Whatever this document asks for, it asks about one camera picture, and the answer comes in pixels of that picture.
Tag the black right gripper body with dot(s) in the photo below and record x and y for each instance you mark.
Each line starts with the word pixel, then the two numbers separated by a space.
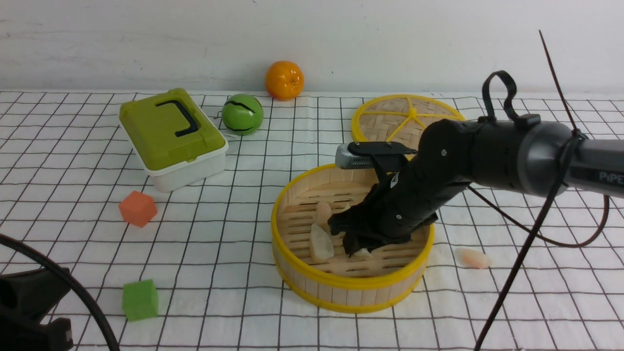
pixel 410 199

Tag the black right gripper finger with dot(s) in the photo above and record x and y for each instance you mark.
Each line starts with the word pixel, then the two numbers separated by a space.
pixel 354 242
pixel 348 222

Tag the white dumpling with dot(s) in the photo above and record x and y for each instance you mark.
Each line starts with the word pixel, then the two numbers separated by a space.
pixel 362 253
pixel 321 245

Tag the pink dumpling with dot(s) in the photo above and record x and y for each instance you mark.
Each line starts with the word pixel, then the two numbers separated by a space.
pixel 473 258
pixel 323 213

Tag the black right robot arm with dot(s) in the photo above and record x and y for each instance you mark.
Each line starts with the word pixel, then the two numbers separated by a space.
pixel 522 157

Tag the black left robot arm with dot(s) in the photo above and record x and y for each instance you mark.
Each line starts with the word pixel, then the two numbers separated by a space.
pixel 25 299

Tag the bamboo steamer tray yellow rim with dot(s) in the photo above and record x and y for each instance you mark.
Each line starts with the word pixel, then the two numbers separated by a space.
pixel 341 283

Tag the yellow woven steamer lid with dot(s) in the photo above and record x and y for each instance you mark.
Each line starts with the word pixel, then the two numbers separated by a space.
pixel 398 118

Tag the green toy ball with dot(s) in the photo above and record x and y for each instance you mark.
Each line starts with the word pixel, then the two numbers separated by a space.
pixel 242 114

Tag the orange toy fruit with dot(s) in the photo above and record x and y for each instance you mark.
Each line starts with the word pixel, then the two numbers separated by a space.
pixel 284 80

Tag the white black grid tablecloth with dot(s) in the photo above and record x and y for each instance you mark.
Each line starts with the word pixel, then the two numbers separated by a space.
pixel 65 166

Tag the green lidded white box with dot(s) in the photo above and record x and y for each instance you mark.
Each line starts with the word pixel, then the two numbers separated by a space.
pixel 177 144

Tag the orange foam cube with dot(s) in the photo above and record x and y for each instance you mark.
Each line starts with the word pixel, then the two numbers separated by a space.
pixel 138 209

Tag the green foam cube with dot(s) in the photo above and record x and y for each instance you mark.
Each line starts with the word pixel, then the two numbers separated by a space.
pixel 140 300

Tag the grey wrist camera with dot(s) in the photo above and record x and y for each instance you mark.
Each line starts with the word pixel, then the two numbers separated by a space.
pixel 386 156

